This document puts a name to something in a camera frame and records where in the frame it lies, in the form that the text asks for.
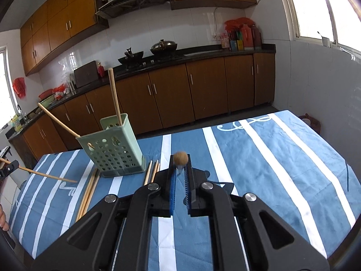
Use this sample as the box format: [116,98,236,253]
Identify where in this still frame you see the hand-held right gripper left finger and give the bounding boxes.
[31,155,177,271]

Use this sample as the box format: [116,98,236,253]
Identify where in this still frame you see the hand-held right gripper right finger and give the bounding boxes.
[184,155,330,271]

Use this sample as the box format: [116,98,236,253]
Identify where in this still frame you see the long wooden chopstick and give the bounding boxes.
[0,158,78,183]
[37,102,82,139]
[108,68,123,126]
[173,152,189,175]

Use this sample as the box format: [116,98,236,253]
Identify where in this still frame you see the green perforated utensil holder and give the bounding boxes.
[76,113,146,178]

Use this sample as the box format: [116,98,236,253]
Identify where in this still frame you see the bunch of wooden chopsticks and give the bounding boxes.
[75,159,161,223]

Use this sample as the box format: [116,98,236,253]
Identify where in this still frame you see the person's left hand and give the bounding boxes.
[0,203,10,231]

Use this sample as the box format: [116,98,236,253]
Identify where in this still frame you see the yellow detergent bottle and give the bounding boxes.
[11,115,23,132]

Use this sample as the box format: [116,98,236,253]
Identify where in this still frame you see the steel faucet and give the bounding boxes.
[16,104,29,122]

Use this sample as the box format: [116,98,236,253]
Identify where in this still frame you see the green plastic basin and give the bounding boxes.
[39,94,56,109]

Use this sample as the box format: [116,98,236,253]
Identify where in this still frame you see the red plastic bag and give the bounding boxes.
[225,17,254,31]
[12,77,26,100]
[53,84,67,100]

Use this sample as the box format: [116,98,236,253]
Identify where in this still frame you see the white framed window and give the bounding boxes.
[0,45,17,125]
[278,0,361,51]

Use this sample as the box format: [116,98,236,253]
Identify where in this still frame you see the blue striped tablecloth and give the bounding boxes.
[8,110,357,271]

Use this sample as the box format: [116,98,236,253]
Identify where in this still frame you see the wooden base cabinets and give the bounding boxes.
[8,52,275,170]

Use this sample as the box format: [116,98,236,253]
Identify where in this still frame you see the black gas stove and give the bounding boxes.
[116,54,184,71]

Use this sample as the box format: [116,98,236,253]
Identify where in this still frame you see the black wok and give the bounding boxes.
[118,47,144,65]

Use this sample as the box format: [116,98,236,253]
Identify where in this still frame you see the black stone countertop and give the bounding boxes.
[6,44,276,140]

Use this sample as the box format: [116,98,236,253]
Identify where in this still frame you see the dark lidded pot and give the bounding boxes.
[150,40,179,55]

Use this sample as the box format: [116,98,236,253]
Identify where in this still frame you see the orange oil bottle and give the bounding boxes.
[241,24,254,50]

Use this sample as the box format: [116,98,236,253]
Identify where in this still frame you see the dark red oil bottle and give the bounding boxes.
[251,24,263,48]

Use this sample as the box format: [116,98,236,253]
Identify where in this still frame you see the white wall cable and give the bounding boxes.
[213,0,268,38]

